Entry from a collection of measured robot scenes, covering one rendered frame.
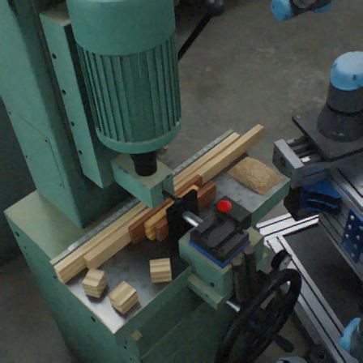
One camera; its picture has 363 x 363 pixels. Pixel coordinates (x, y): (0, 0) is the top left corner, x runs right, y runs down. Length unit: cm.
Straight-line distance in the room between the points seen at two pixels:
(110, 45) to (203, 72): 251
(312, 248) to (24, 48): 141
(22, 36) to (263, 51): 265
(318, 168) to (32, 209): 86
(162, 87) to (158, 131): 9
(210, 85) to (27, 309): 174
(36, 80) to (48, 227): 49
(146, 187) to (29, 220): 47
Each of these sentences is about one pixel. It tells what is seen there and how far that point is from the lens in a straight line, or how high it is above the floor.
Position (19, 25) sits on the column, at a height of 140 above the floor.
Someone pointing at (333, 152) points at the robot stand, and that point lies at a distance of 157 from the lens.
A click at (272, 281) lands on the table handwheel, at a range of 108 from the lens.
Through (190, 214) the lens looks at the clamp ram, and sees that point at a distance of 118.
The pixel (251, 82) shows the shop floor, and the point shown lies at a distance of 325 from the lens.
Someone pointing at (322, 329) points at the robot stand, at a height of 22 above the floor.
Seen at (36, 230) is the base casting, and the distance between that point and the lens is 144.
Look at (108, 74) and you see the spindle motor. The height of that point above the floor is 137.
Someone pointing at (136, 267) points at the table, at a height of 90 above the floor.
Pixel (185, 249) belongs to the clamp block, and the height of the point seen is 95.
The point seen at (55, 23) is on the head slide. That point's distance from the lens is 98.
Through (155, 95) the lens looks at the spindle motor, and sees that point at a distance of 92.
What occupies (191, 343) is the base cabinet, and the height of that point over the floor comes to 56.
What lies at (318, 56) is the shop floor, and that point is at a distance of 353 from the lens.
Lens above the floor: 186
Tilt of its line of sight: 46 degrees down
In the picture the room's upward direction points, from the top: 5 degrees counter-clockwise
